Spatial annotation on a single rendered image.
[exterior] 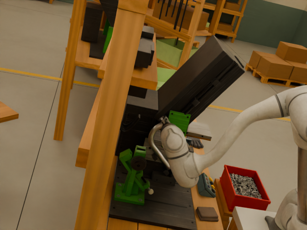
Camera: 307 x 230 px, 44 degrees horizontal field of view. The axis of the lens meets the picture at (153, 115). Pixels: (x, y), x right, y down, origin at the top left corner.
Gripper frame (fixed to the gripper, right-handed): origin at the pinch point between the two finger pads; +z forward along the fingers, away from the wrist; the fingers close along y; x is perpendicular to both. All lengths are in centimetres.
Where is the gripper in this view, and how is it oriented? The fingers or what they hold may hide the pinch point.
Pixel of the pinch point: (165, 123)
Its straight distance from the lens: 201.8
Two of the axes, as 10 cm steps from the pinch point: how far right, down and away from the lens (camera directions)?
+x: -8.6, 5.2, 0.4
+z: -0.6, -1.7, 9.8
